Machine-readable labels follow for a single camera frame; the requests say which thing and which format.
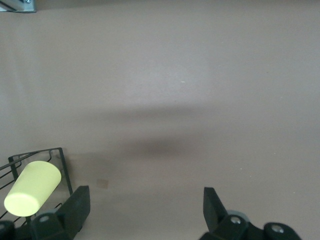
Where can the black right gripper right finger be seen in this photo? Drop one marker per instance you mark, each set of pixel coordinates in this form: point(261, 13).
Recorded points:
point(217, 220)

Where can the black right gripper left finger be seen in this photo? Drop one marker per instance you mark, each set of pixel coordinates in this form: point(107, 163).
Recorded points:
point(72, 212)

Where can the yellow plastic cup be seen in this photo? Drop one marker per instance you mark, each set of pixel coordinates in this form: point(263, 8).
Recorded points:
point(32, 187)

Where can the silver metal bracket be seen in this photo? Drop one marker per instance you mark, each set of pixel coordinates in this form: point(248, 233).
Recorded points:
point(17, 5)

